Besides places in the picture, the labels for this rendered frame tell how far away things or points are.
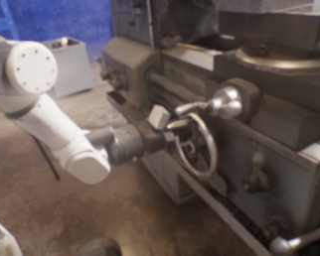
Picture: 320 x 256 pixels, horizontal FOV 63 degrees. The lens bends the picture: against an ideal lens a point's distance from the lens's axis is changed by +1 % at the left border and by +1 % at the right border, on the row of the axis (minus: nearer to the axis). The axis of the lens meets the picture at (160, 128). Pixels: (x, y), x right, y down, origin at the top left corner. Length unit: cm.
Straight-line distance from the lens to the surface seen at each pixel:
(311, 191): 62
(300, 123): 56
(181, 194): 151
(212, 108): 58
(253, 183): 67
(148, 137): 61
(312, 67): 62
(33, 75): 43
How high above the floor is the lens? 112
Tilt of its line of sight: 30 degrees down
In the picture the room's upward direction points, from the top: 6 degrees counter-clockwise
